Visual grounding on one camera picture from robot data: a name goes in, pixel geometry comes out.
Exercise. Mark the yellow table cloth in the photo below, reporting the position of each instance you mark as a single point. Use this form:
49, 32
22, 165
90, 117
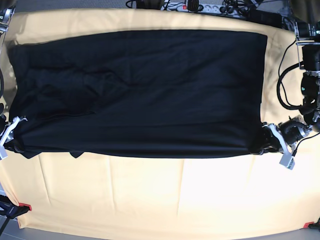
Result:
121, 198

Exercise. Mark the black power brick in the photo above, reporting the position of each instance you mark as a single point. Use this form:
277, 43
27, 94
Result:
265, 18

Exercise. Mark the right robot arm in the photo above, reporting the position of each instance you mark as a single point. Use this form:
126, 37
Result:
7, 10

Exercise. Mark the red black clamp left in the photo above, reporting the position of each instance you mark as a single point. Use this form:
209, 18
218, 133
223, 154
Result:
10, 210

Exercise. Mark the white power strip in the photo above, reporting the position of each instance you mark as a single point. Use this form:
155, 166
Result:
202, 8

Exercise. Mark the red black clamp right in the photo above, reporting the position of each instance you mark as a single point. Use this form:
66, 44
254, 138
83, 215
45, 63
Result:
312, 225

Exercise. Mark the red black clamp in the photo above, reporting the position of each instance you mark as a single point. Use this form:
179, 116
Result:
10, 210
312, 225

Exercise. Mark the black T-shirt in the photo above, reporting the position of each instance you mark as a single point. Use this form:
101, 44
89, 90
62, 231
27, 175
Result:
172, 94

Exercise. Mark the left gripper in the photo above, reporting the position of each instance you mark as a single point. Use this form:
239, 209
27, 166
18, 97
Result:
292, 131

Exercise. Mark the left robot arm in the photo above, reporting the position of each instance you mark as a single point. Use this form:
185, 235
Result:
306, 14

